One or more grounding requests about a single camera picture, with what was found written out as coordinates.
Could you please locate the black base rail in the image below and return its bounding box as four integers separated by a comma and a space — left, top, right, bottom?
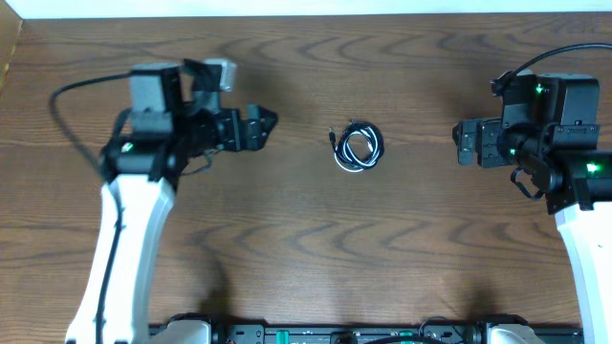
147, 312, 587, 344

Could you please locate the black usb cable thin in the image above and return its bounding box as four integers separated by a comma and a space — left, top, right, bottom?
328, 119, 383, 169

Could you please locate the white usb cable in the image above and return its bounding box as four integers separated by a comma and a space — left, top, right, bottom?
333, 124, 385, 174

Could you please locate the black usb cable thick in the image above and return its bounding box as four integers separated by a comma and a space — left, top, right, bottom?
329, 120, 384, 173

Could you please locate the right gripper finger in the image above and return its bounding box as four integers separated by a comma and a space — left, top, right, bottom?
455, 142, 467, 165
452, 120, 465, 142

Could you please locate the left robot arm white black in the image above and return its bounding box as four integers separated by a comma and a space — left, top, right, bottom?
65, 58, 278, 343

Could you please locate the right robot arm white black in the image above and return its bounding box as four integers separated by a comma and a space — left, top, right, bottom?
452, 70, 611, 343

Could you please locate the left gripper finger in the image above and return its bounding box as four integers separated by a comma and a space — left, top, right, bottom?
248, 104, 278, 132
246, 132, 268, 151

